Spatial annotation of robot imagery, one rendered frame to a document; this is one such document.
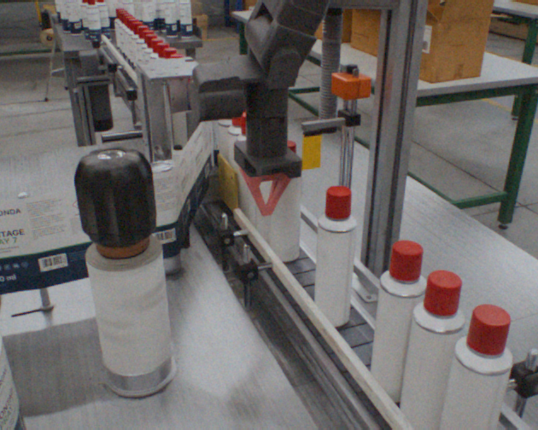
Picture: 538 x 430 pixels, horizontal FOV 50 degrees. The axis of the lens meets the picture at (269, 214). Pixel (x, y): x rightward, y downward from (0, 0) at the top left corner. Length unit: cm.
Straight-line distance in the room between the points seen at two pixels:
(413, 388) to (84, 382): 40
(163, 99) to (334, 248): 49
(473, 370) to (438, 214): 75
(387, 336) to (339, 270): 14
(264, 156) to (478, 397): 40
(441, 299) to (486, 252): 59
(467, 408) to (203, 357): 35
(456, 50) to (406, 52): 170
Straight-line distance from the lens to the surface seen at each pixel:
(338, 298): 80
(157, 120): 114
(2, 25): 836
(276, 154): 78
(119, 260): 65
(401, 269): 63
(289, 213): 92
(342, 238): 75
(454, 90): 252
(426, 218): 126
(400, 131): 89
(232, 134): 108
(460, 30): 255
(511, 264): 115
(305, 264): 97
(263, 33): 71
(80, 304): 92
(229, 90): 73
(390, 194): 92
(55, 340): 86
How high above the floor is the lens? 140
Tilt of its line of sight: 28 degrees down
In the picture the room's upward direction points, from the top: straight up
